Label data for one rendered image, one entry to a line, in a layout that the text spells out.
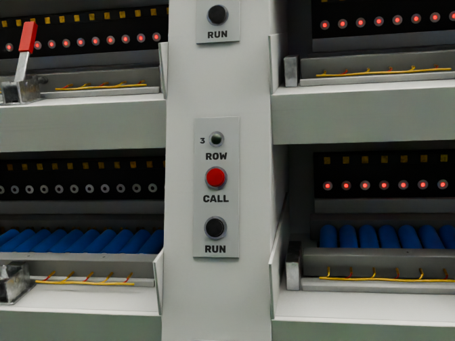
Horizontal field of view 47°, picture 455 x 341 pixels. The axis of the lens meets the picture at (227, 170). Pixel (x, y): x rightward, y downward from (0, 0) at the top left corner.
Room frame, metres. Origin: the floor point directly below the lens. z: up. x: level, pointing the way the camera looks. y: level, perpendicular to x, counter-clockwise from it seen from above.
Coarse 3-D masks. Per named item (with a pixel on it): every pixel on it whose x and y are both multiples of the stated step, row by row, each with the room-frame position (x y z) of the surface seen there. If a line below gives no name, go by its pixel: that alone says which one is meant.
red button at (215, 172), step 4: (216, 168) 0.45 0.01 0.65; (212, 172) 0.45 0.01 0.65; (216, 172) 0.45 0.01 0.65; (220, 172) 0.45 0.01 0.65; (208, 176) 0.45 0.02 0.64; (212, 176) 0.45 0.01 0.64; (216, 176) 0.45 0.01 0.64; (220, 176) 0.45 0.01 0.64; (224, 176) 0.45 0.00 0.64; (208, 180) 0.45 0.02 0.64; (212, 180) 0.45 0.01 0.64; (216, 180) 0.45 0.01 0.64; (220, 180) 0.45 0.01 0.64; (224, 180) 0.45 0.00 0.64; (212, 184) 0.45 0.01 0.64; (216, 184) 0.45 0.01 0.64; (220, 184) 0.45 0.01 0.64
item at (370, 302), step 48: (336, 192) 0.60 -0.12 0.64; (384, 192) 0.59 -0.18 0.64; (432, 192) 0.58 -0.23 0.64; (288, 240) 0.59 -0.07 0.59; (336, 240) 0.55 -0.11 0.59; (384, 240) 0.53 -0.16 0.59; (432, 240) 0.52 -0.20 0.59; (288, 288) 0.49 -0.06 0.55; (336, 288) 0.48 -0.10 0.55; (384, 288) 0.47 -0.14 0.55; (432, 288) 0.46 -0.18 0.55; (288, 336) 0.45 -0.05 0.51; (336, 336) 0.44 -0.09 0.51; (384, 336) 0.43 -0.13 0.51; (432, 336) 0.42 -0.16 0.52
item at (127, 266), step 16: (0, 256) 0.55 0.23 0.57; (16, 256) 0.54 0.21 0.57; (32, 256) 0.54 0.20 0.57; (48, 256) 0.54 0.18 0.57; (64, 256) 0.54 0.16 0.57; (80, 256) 0.53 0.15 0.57; (96, 256) 0.53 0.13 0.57; (112, 256) 0.53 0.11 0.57; (128, 256) 0.52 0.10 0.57; (144, 256) 0.52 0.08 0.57; (32, 272) 0.54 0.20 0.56; (48, 272) 0.54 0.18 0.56; (64, 272) 0.53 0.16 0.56; (80, 272) 0.53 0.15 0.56; (96, 272) 0.53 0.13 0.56; (112, 272) 0.52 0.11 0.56; (128, 272) 0.52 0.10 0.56; (144, 272) 0.52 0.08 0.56
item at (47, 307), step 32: (160, 256) 0.46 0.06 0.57; (32, 288) 0.53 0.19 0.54; (64, 288) 0.52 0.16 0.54; (96, 288) 0.52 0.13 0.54; (128, 288) 0.51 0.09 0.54; (160, 288) 0.46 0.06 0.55; (0, 320) 0.50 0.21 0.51; (32, 320) 0.49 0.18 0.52; (64, 320) 0.48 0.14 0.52; (96, 320) 0.48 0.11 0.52; (128, 320) 0.47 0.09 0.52; (160, 320) 0.47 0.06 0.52
